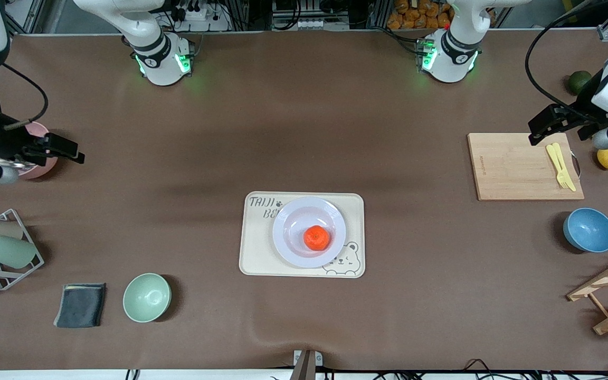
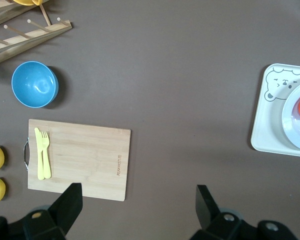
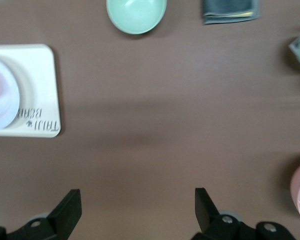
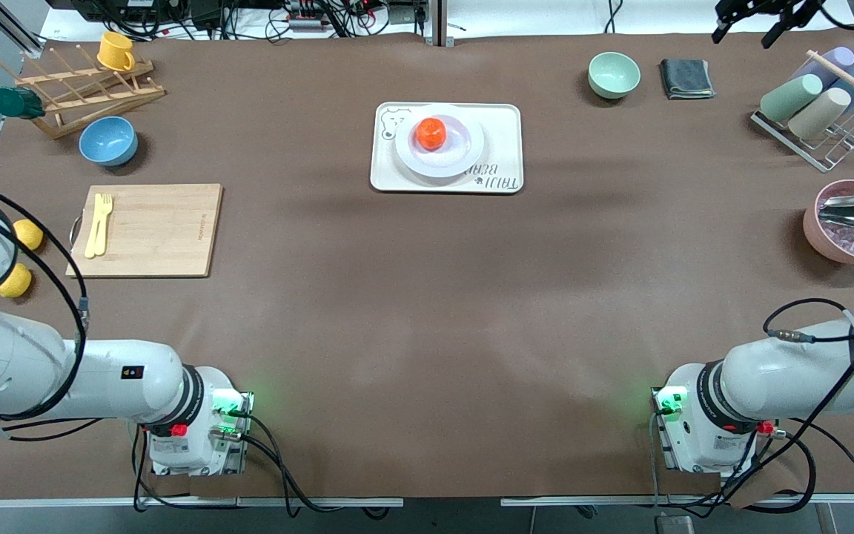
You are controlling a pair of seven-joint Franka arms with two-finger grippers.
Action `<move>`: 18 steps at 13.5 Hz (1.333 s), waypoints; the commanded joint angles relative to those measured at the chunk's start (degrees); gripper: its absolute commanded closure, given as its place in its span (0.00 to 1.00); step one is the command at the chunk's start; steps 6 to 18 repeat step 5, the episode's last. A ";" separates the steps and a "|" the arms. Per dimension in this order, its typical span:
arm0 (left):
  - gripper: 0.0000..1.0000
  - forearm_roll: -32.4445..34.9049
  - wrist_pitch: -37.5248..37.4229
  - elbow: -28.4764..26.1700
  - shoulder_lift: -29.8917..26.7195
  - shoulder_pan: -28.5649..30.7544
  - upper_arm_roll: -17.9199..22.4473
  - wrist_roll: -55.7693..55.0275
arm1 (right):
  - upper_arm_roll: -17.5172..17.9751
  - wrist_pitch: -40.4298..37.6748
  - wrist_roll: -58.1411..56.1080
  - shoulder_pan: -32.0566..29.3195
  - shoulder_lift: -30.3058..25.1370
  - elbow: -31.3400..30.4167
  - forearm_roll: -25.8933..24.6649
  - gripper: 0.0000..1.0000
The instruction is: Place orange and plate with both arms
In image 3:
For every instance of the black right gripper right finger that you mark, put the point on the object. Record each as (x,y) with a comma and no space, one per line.
(215,227)

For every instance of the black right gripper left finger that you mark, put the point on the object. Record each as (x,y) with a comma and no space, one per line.
(60,220)

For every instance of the lavender round plate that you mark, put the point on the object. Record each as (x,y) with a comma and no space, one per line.
(5,105)

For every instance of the pink bowl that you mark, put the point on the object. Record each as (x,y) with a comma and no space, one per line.
(295,185)

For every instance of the brown table cover mat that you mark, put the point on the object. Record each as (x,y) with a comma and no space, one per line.
(150,112)

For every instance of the cream bear print tray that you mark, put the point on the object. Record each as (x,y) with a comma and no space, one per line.
(42,75)

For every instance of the dark grey folded cloth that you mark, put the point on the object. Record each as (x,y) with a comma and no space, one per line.
(230,10)

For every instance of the mint green bowl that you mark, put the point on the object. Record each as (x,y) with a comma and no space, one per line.
(136,15)

